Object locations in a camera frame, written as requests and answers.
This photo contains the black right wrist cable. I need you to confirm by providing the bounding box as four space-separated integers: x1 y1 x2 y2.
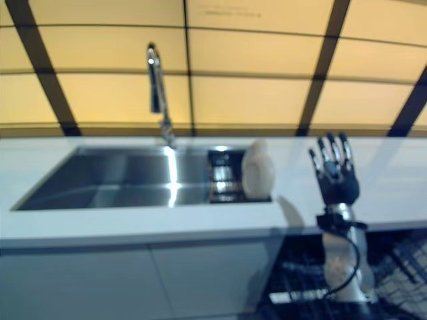
325 226 362 299

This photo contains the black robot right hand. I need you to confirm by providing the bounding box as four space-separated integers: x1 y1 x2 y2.
308 131 362 206

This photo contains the black wire dishwasher rack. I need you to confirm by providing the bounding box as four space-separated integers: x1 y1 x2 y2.
266 259 334 320

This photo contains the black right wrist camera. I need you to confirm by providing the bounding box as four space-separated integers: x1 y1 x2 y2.
316 213 368 233

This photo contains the black dish drying rack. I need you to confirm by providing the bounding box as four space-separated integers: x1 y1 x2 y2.
206 148 273 205

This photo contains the stainless steel sink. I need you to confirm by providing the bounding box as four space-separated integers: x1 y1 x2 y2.
9 145 274 212

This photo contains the chrome kitchen faucet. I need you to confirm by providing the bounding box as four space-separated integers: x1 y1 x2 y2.
145 42 178 149

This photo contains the black wire grid basket panel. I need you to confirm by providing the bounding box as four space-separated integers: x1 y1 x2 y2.
376 239 427 301

